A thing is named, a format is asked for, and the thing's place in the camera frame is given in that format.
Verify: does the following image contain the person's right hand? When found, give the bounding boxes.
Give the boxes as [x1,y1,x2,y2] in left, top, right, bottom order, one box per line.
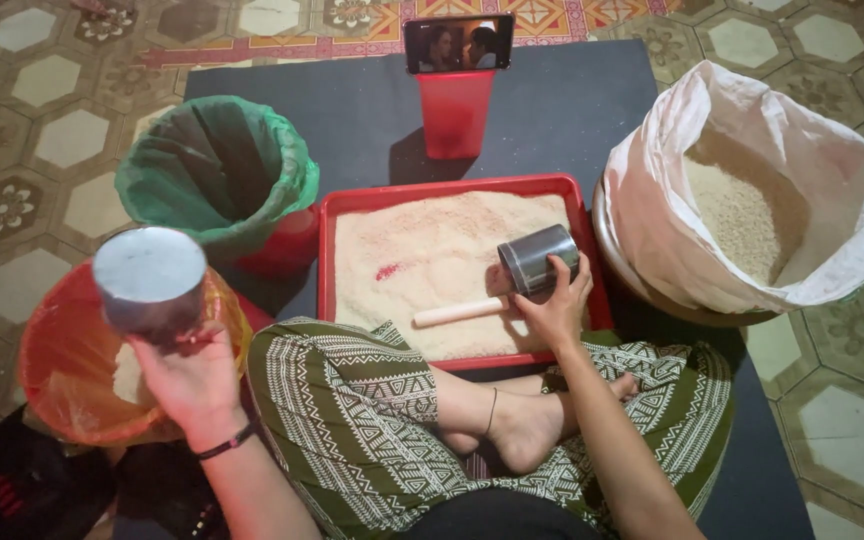
[510,251,596,356]

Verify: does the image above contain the person's left hand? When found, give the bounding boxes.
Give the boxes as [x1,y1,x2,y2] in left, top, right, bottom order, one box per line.
[128,321,255,453]

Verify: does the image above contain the large steel cup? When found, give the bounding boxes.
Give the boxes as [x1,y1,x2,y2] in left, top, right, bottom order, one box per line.
[92,226,209,348]

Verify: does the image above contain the small steel cup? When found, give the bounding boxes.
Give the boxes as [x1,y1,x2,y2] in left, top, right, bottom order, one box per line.
[497,223,581,297]

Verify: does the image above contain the rice heap in orange bag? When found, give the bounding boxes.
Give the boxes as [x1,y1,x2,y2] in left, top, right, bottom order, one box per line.
[111,342,157,408]

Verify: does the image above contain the orange plastic bag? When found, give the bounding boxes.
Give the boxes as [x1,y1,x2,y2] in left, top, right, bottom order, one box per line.
[17,258,255,449]

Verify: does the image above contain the red plastic bin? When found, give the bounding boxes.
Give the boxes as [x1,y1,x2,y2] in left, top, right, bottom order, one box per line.
[231,202,321,279]

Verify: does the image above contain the black bag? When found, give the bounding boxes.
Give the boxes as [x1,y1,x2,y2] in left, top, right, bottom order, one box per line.
[0,403,120,540]

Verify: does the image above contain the green plastic bin liner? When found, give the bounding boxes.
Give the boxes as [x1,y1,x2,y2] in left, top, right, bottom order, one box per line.
[114,94,321,261]

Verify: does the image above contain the green patterned trousers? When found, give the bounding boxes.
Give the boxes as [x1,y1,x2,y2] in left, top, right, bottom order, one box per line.
[245,315,735,538]

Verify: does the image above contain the red plastic tray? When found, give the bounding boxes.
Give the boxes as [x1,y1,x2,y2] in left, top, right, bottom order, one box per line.
[316,173,615,373]

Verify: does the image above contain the cream wooden stick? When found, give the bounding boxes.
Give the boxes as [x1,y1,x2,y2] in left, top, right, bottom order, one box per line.
[412,295,513,330]

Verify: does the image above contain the red plastic tumbler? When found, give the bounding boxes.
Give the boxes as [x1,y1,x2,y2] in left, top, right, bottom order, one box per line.
[415,69,497,161]

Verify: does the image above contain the person's bare left leg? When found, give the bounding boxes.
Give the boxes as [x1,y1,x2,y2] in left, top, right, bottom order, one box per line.
[430,365,640,476]

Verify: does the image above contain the person's black shirt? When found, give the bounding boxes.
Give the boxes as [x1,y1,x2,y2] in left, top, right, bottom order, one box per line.
[400,487,604,540]

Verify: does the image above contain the red patterned carpet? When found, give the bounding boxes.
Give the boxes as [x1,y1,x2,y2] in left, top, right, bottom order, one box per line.
[134,0,682,70]

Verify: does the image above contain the black smartphone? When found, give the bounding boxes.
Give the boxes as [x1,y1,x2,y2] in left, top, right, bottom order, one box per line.
[402,12,516,76]

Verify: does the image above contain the dark grey floor mat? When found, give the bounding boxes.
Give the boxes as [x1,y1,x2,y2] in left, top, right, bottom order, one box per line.
[112,38,817,540]

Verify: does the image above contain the white woven sack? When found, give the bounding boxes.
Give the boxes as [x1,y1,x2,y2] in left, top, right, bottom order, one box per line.
[601,59,864,315]

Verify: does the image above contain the rice in white sack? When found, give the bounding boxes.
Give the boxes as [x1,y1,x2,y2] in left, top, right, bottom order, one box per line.
[682,129,810,288]

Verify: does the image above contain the black wrist bracelet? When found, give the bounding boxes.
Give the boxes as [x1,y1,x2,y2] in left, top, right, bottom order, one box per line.
[193,420,261,462]

